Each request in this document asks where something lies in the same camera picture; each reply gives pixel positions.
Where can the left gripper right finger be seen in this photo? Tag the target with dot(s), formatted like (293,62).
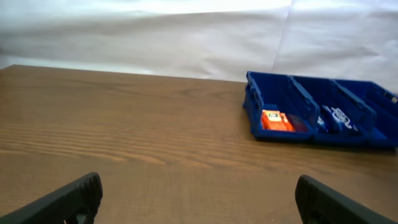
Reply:
(326,205)

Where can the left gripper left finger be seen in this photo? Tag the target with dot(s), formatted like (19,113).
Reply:
(62,205)

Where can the orange candy box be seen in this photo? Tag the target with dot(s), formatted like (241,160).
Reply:
(288,124)
(272,123)

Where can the blue tray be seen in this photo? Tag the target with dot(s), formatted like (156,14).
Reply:
(280,93)

